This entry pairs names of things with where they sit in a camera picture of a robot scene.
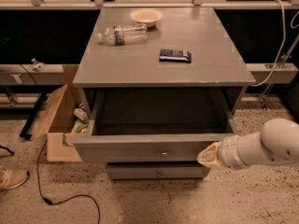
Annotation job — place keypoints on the grey lower drawer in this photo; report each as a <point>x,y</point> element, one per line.
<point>156,171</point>

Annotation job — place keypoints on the dark blue snack packet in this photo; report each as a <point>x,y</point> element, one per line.
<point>171,55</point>

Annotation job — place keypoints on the round metal drawer knob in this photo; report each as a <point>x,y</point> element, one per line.
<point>164,154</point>

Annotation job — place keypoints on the grey drawer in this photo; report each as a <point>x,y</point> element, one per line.
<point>156,171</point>
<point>135,125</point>

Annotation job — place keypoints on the black metal stand leg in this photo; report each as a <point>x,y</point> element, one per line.
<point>24,132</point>

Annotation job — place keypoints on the clear plastic water bottle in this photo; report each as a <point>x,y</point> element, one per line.
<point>120,35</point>

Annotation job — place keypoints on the grey top drawer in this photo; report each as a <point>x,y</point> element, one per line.
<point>135,125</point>

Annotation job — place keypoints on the white ceramic bowl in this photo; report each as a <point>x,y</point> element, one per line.
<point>148,16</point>

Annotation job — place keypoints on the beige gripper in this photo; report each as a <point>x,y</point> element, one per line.
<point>230,153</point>

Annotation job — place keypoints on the green packet in box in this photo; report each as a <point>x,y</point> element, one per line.
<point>79,126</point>

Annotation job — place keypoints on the white bottle in box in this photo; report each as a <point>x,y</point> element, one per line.
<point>81,114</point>

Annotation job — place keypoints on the grey wooden cabinet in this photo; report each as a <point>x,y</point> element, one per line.
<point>216,63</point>

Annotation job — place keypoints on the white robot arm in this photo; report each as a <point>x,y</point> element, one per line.
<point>277,143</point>

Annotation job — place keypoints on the open cardboard box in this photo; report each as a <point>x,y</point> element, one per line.
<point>56,120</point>

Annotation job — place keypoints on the tan sneaker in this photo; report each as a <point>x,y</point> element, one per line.
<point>11,179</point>

